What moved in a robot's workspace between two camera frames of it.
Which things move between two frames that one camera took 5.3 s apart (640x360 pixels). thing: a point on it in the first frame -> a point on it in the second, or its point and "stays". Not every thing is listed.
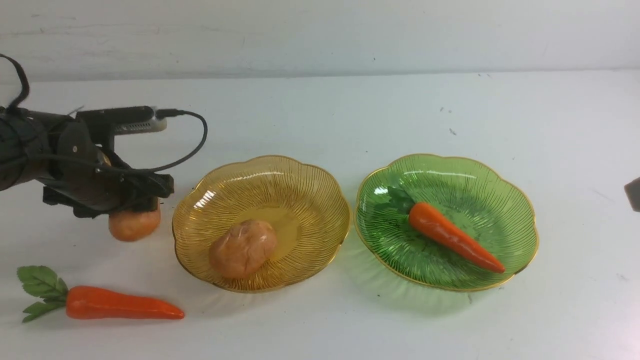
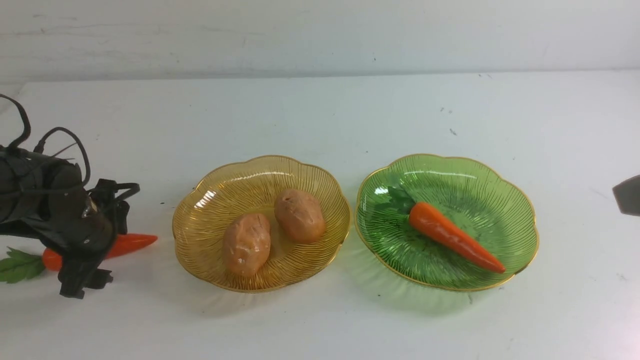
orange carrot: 436,226 stays
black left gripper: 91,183 -> 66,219
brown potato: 134,225 -> 299,216
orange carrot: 86,302 -> 17,266
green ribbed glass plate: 494,206 stays
